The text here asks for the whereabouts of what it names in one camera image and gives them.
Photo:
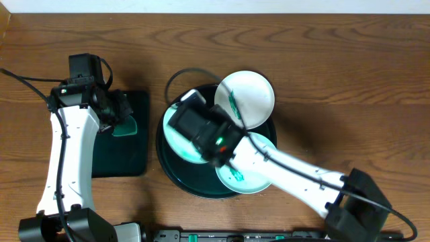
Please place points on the round black tray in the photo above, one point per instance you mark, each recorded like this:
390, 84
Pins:
200, 179

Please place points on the white plate green smear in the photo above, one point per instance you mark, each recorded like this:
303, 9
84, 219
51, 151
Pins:
247, 97

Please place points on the pale green plate front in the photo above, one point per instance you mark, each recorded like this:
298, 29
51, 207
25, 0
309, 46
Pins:
243, 182

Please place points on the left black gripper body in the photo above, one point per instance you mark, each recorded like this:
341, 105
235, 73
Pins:
118, 111

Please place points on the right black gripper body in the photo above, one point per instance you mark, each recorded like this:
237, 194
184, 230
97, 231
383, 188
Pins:
224, 118

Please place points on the rectangular black tray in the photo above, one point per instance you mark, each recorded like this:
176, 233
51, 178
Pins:
124, 156

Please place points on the pale green plate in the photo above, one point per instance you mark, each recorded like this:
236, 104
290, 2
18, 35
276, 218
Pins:
243, 182
178, 143

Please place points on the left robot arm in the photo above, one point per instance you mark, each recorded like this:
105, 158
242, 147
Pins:
81, 107

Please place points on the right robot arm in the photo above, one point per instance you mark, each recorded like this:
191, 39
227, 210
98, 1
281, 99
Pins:
352, 206

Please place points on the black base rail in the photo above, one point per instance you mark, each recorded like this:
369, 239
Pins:
174, 235

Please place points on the green scouring sponge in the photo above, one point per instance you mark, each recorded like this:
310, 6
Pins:
126, 128

